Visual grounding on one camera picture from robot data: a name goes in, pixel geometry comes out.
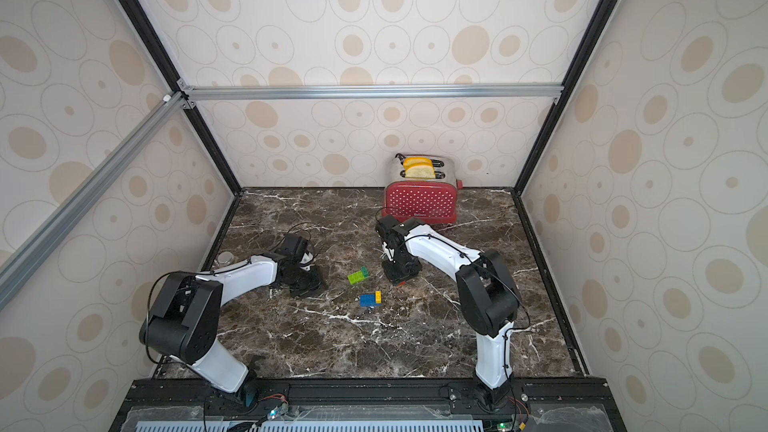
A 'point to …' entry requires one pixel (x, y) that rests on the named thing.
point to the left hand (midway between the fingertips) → (332, 284)
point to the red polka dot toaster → (422, 188)
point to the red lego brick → (402, 283)
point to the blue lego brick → (368, 300)
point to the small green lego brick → (365, 271)
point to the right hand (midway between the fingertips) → (395, 284)
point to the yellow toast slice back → (415, 161)
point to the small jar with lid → (226, 258)
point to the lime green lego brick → (355, 277)
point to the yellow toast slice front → (420, 172)
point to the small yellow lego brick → (378, 297)
